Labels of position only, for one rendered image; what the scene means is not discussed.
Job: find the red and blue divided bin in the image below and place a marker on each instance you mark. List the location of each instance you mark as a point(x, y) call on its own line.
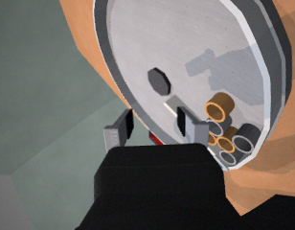
point(153, 138)

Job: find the bronze bushing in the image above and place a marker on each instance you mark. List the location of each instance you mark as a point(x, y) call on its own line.
point(220, 101)
point(227, 137)
point(212, 139)

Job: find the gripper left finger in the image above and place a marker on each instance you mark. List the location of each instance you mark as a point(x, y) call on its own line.
point(117, 134)

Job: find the dark grey metal sleeve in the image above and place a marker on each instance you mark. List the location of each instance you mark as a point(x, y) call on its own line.
point(218, 128)
point(229, 157)
point(246, 132)

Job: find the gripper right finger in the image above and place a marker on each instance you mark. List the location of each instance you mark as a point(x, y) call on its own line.
point(194, 130)

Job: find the grey round turntable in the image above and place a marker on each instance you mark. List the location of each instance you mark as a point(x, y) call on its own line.
point(188, 51)

